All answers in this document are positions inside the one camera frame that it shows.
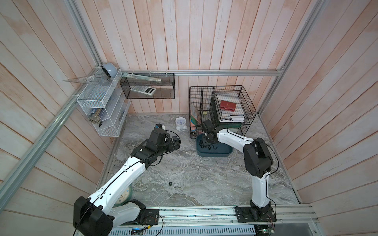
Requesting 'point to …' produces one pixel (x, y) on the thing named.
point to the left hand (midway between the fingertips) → (172, 144)
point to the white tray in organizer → (234, 118)
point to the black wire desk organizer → (204, 102)
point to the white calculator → (147, 90)
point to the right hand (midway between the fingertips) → (207, 139)
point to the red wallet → (231, 106)
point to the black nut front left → (170, 183)
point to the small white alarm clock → (180, 124)
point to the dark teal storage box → (222, 150)
